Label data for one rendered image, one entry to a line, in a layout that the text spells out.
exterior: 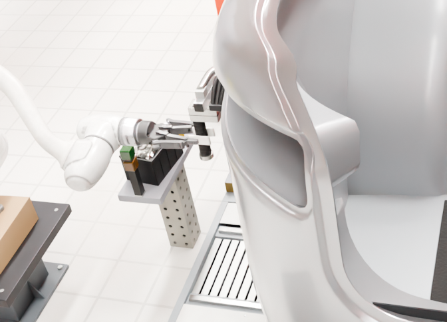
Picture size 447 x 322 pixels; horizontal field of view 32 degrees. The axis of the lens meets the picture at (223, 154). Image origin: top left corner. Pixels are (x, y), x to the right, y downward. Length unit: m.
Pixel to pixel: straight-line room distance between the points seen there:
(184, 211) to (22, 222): 0.62
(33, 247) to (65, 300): 0.30
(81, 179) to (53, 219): 0.77
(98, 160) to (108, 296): 0.90
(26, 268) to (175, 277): 0.59
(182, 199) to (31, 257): 0.61
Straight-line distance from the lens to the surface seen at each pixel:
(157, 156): 2.80
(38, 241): 3.04
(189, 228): 3.17
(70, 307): 3.18
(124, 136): 2.44
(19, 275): 2.94
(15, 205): 3.06
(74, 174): 2.36
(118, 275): 3.22
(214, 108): 2.24
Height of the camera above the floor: 2.22
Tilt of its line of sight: 37 degrees down
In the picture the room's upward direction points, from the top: 12 degrees counter-clockwise
